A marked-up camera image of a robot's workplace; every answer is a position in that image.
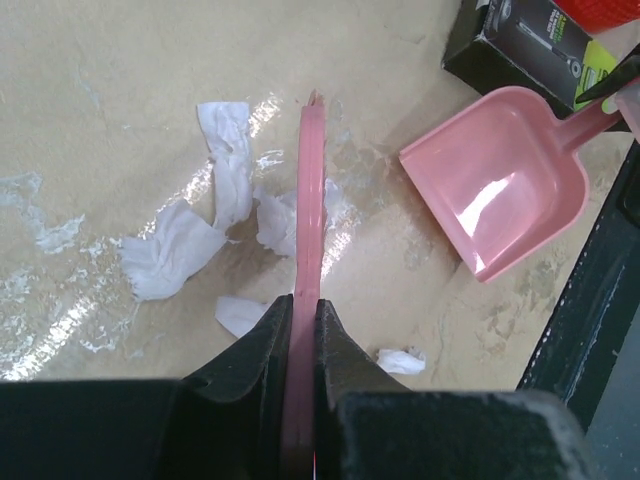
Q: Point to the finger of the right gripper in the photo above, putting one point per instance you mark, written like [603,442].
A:
[622,83]

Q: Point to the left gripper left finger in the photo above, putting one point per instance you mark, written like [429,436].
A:
[245,383]

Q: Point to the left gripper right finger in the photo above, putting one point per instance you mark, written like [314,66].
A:
[342,367]

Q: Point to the small paper scrap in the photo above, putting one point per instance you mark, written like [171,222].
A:
[410,361]

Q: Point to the tiny paper scrap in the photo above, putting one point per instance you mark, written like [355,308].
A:
[238,315]

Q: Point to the long paper scrap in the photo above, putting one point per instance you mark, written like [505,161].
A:
[187,233]

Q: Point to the pink dustpan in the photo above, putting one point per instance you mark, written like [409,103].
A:
[503,177]

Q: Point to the pink hand brush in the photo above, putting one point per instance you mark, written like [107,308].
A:
[297,428]

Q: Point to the red mesh waste basket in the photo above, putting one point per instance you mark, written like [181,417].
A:
[597,16]

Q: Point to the black green razor box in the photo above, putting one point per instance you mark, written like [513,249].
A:
[531,44]

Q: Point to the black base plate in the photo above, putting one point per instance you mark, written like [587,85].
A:
[578,348]

